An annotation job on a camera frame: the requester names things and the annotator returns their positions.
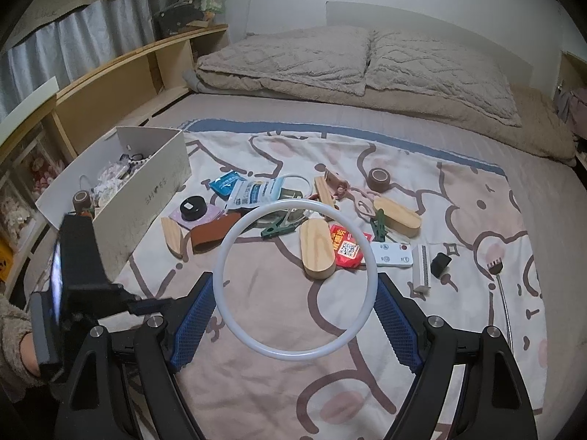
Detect small black clip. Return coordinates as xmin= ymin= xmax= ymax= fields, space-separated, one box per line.
xmin=431 ymin=252 xmax=453 ymax=278

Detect green clothes peg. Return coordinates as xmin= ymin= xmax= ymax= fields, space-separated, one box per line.
xmin=260 ymin=217 xmax=302 ymax=239
xmin=371 ymin=208 xmax=389 ymax=243

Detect wooden bedside shelf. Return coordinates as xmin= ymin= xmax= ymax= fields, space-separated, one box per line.
xmin=0 ymin=24 xmax=230 ymax=285

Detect white storage box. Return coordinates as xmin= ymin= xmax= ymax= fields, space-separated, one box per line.
xmin=36 ymin=126 xmax=192 ymax=281

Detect brown tape roll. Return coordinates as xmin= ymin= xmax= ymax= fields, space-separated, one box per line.
xmin=72 ymin=189 xmax=95 ymax=215
xmin=368 ymin=167 xmax=394 ymax=192

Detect wooden block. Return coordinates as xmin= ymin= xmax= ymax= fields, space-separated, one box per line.
xmin=314 ymin=175 xmax=340 ymax=210

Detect brown leather case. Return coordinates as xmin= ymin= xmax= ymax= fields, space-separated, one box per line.
xmin=190 ymin=212 xmax=244 ymax=254

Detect white rectangular perforated case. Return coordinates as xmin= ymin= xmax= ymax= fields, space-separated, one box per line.
xmin=411 ymin=244 xmax=433 ymax=294

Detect grey green soap dish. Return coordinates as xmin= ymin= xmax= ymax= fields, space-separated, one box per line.
xmin=257 ymin=188 xmax=309 ymax=226

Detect dark bag with hats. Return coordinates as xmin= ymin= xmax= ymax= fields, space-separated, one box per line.
xmin=153 ymin=0 xmax=230 ymax=37

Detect white remote control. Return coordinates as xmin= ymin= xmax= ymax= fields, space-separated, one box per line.
xmin=367 ymin=241 xmax=416 ymax=269

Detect person's left forearm fleece sleeve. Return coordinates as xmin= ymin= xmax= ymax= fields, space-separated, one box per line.
xmin=0 ymin=293 xmax=47 ymax=399

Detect pink doll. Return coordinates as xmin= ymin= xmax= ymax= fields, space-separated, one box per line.
xmin=28 ymin=150 xmax=59 ymax=190

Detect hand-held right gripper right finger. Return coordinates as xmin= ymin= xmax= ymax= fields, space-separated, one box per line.
xmin=373 ymin=274 xmax=537 ymax=440

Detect grey curtain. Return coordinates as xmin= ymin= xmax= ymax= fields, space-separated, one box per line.
xmin=0 ymin=0 xmax=184 ymax=122

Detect yellow box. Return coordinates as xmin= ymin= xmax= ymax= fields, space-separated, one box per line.
xmin=0 ymin=238 xmax=15 ymax=281

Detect black round tin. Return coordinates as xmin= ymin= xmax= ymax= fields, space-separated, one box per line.
xmin=180 ymin=196 xmax=207 ymax=221

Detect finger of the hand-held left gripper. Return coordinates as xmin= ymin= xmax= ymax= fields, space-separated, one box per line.
xmin=127 ymin=296 xmax=176 ymax=317

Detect white doll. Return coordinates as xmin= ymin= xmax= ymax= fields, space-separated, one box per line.
xmin=2 ymin=194 xmax=34 ymax=235

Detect bed with grey sheet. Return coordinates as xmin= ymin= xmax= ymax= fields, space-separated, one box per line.
xmin=28 ymin=92 xmax=587 ymax=440

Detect metal back scratcher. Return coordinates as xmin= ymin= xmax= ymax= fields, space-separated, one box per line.
xmin=486 ymin=257 xmax=515 ymax=347

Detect thin white ring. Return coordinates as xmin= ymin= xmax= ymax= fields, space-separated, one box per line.
xmin=275 ymin=173 xmax=318 ymax=202

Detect red snack packet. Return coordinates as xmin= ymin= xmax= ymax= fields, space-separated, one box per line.
xmin=329 ymin=224 xmax=372 ymax=271

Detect oval wooden box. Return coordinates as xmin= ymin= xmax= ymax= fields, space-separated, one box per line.
xmin=373 ymin=198 xmax=422 ymax=239
xmin=300 ymin=219 xmax=338 ymax=280

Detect purple notepad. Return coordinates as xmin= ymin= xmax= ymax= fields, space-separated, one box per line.
xmin=169 ymin=202 xmax=225 ymax=230

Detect half oval wooden piece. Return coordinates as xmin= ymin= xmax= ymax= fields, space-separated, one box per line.
xmin=160 ymin=217 xmax=185 ymax=262

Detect white crumpled tissue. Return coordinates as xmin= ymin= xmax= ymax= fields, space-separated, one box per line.
xmin=94 ymin=161 xmax=138 ymax=205

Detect white and blue packet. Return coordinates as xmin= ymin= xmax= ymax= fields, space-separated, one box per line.
xmin=226 ymin=179 xmax=286 ymax=214

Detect white foam board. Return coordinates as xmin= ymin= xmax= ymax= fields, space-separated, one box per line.
xmin=0 ymin=77 xmax=60 ymax=125

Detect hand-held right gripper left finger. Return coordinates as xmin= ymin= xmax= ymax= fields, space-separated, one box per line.
xmin=55 ymin=274 xmax=216 ymax=440

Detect beige quilted pillow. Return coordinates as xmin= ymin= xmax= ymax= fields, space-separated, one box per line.
xmin=366 ymin=30 xmax=524 ymax=128
xmin=196 ymin=26 xmax=373 ymax=98

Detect large white ring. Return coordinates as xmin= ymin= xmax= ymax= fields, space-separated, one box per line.
xmin=212 ymin=198 xmax=379 ymax=356

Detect printed blanket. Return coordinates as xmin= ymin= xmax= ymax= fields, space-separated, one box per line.
xmin=112 ymin=119 xmax=549 ymax=440

